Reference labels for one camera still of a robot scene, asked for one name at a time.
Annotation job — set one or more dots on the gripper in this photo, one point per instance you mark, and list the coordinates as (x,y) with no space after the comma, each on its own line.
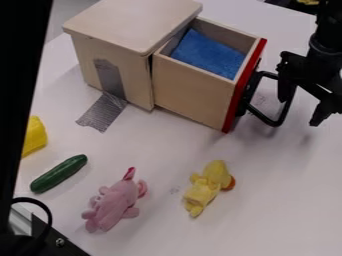
(317,67)

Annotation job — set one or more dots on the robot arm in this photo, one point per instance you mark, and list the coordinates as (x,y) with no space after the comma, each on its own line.
(330,20)

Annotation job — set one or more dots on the drawer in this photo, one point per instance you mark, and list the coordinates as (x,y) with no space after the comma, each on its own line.
(209,78)

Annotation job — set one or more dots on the blue cloth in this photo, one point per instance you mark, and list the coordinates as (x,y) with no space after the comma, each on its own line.
(209,54)

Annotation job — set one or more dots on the yellow plush duck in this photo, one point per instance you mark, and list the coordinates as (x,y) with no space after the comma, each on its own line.
(207,188)

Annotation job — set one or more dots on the cabinet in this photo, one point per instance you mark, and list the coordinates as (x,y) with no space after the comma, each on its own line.
(127,48)

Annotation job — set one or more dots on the grey tape strip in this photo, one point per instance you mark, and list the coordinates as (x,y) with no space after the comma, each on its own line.
(104,100)

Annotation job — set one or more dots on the pink plush animal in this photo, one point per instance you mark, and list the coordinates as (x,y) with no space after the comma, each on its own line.
(115,202)

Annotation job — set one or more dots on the green toy cucumber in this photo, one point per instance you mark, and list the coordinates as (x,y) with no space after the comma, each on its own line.
(58,173)

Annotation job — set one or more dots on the yellow toy cheese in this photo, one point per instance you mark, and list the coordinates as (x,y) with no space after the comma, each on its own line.
(34,136)

